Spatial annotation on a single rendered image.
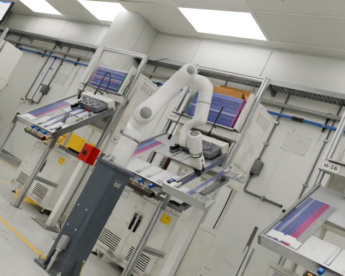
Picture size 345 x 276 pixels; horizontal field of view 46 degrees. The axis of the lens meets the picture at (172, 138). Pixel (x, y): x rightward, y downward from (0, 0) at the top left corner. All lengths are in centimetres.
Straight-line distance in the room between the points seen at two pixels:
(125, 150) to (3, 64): 486
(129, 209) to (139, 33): 378
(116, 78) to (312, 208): 252
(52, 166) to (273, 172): 236
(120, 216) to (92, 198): 95
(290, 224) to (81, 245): 121
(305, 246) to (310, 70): 308
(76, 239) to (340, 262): 142
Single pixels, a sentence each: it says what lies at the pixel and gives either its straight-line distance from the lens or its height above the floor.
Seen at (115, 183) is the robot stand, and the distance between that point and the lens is 243.
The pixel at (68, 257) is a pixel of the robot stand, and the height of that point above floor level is 12.
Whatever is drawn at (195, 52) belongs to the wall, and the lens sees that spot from 607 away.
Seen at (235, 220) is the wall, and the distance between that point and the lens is 465.
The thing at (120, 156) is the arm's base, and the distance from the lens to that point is 244.
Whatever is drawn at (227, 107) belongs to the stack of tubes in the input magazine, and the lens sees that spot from 333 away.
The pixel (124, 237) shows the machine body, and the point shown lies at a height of 25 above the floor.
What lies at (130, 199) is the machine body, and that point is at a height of 53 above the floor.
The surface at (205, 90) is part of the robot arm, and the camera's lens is 260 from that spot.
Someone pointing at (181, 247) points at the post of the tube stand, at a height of 44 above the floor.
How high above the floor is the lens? 66
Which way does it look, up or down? 8 degrees up
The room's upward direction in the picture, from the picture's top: 27 degrees clockwise
